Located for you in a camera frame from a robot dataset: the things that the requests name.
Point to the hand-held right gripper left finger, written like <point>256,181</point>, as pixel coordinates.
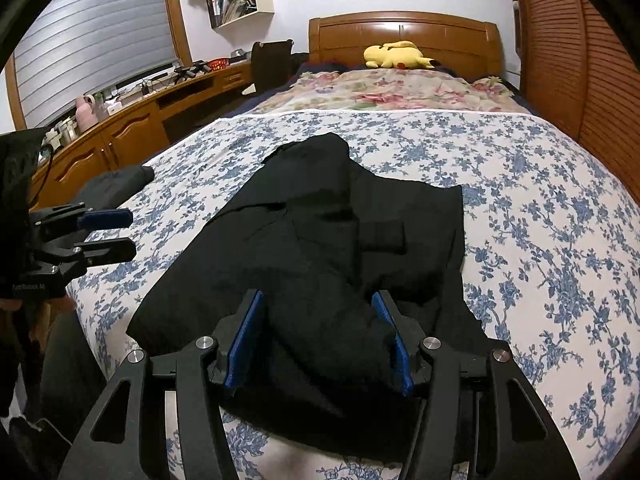
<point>245,347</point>

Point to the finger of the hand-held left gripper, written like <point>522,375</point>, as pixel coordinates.
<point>110,251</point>
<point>107,218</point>

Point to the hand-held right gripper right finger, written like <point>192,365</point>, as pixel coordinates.
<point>402,365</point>

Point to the black coat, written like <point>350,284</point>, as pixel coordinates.
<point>320,270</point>

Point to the dark grey cloth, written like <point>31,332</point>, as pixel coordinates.
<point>115,185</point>

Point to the wooden desk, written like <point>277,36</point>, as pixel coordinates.
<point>130,130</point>

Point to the pink bottle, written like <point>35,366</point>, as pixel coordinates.
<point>86,115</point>

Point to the person's dark trousers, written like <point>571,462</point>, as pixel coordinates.
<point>70,370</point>

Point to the grey window blind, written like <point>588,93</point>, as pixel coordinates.
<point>95,35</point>

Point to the bed with floral blue sheet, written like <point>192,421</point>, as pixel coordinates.
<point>540,240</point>

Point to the red basket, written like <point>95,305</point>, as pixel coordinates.
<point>217,64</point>

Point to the dark chair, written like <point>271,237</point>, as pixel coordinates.
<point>270,67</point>

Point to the pink floral quilt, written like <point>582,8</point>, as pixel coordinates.
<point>390,90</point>

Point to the wooden headboard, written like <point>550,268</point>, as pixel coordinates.
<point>345,40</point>

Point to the yellow plush toy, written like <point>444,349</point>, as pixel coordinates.
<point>395,55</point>

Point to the wooden louvered wardrobe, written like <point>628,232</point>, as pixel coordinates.
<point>575,50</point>

